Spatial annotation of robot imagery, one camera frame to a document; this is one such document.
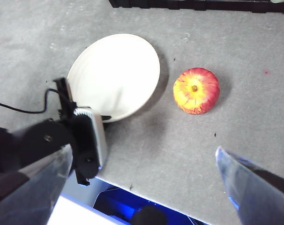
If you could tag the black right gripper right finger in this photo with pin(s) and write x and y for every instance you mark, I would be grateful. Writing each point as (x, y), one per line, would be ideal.
(261, 194)

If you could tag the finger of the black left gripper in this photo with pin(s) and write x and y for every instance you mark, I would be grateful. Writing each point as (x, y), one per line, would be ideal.
(106, 125)

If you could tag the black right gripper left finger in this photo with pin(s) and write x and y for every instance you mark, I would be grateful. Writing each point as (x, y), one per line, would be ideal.
(27, 199)

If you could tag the pale yellow plate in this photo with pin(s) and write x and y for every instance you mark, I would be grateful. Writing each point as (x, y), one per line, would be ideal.
(114, 77)

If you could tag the red yellow apple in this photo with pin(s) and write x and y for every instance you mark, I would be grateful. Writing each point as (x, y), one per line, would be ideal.
(196, 91)

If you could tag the black plate rack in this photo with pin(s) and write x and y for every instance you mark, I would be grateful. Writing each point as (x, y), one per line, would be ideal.
(203, 4)

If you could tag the pale grey camera box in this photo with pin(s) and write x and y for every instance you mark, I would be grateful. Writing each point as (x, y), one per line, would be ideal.
(99, 140)

